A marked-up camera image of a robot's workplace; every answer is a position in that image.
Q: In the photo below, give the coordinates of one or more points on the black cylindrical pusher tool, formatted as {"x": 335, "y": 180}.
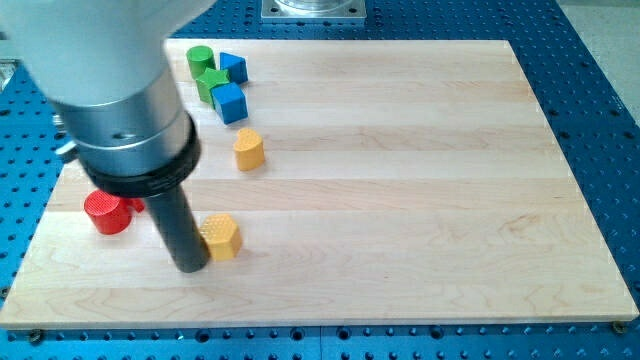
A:
{"x": 165, "y": 200}

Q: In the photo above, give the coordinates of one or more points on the yellow hexagon block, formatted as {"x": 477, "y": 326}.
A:
{"x": 222, "y": 236}

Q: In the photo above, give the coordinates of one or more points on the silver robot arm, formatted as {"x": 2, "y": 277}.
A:
{"x": 103, "y": 68}

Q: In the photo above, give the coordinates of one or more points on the yellow heart block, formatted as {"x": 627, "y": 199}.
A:
{"x": 249, "y": 149}

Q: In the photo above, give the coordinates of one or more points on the red cylinder block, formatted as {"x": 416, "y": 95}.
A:
{"x": 109, "y": 214}

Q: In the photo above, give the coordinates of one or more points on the blue cube block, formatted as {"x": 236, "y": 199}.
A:
{"x": 230, "y": 103}

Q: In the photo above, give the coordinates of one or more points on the green star block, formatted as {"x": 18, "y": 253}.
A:
{"x": 208, "y": 80}

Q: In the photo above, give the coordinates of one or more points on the green cylinder block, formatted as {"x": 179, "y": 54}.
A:
{"x": 200, "y": 58}

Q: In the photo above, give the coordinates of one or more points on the blue triangular block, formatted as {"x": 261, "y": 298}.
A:
{"x": 236, "y": 67}

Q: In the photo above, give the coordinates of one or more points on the wooden board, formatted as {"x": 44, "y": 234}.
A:
{"x": 405, "y": 182}

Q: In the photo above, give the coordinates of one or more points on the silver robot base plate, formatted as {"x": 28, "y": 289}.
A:
{"x": 313, "y": 11}

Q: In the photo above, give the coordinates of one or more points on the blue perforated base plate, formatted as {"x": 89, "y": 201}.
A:
{"x": 595, "y": 130}

